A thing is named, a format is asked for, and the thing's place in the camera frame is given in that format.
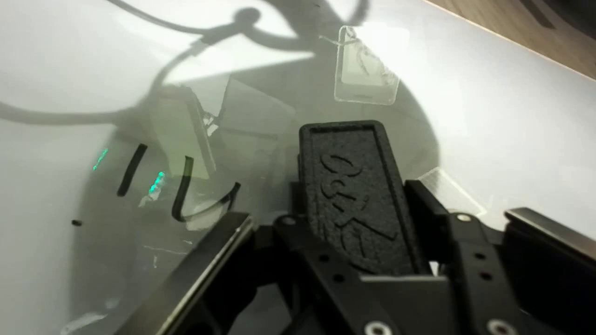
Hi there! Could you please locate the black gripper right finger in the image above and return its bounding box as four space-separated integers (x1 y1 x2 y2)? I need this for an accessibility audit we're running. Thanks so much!
407 181 596 335

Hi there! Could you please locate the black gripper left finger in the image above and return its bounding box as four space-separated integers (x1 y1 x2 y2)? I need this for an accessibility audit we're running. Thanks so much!
114 179 399 335

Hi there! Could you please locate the dark grey board eraser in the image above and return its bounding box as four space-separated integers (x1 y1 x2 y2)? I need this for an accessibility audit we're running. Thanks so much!
297 120 433 278

